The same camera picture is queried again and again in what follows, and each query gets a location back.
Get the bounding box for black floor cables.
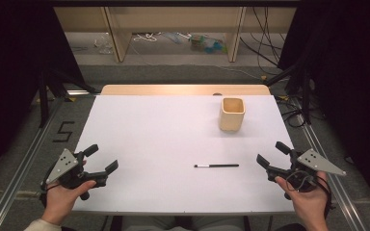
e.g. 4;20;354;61
276;95;306;128

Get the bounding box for white rope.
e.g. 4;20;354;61
132;32;159;43

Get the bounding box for clear plastic bag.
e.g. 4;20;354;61
92;33;115;55

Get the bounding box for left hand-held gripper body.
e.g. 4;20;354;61
45;148;110;201

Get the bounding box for black pen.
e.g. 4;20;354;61
194;163;240;168

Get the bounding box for left hand-held gripper cable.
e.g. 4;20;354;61
39;172;61;208

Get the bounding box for black hanging cables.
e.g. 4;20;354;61
239;6;287;77

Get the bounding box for black curtain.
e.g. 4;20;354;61
0;0;86;186
277;0;370;208

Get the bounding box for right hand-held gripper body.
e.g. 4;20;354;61
266;147;347;200

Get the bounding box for green and blue toy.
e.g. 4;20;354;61
189;33;227;55

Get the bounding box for white table mat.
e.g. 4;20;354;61
71;94;296;216

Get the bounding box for aluminium rail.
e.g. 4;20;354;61
288;95;370;231
0;92;66;231

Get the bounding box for person's left hand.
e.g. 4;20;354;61
41;179;97;225

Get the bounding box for hand-held gripper cable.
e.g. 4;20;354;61
39;172;61;208
284;169;333;219

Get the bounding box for black metal stand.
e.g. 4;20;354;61
264;60;313;125
38;65;96;129

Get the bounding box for person's right hand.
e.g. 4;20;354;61
274;171;330;226

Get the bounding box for beige square cup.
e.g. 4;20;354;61
218;96;247;133

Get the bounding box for right hand-held gripper cable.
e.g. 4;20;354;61
284;169;333;219

